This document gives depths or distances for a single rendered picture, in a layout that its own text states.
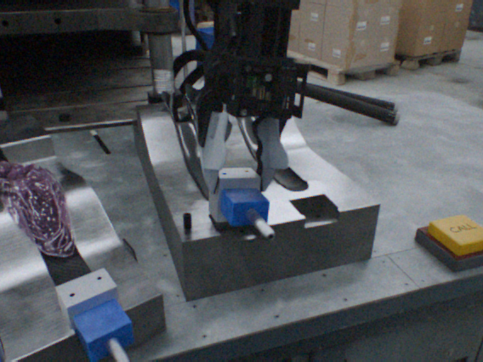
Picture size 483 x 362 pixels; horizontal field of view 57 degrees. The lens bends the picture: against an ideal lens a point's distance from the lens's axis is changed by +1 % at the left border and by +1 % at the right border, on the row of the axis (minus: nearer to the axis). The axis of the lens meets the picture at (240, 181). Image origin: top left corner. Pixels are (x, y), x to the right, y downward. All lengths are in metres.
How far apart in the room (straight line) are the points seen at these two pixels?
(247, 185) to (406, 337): 0.41
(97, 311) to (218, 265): 0.15
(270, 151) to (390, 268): 0.25
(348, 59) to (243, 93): 3.97
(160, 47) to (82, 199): 0.64
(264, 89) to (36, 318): 0.32
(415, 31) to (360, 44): 0.83
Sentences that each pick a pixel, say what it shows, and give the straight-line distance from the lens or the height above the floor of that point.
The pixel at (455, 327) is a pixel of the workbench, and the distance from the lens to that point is 0.86.
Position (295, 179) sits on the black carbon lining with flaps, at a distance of 0.64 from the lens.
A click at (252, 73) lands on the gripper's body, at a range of 0.43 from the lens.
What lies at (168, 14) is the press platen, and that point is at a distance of 1.15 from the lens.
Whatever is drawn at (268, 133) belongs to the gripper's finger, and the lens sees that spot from 0.49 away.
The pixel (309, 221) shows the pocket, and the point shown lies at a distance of 0.59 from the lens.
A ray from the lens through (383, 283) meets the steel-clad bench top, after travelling 0.61.
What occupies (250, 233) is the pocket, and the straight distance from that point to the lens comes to 0.56.
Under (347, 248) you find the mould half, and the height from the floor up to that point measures 0.83.
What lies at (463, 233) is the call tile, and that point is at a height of 0.84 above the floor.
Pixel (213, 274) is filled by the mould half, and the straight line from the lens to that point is 0.54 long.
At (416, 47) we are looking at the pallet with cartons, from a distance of 5.09.
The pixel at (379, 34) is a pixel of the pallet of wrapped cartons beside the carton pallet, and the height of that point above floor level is 0.43.
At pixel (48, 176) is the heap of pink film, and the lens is 0.62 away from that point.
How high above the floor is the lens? 1.18
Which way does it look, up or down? 28 degrees down
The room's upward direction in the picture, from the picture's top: straight up
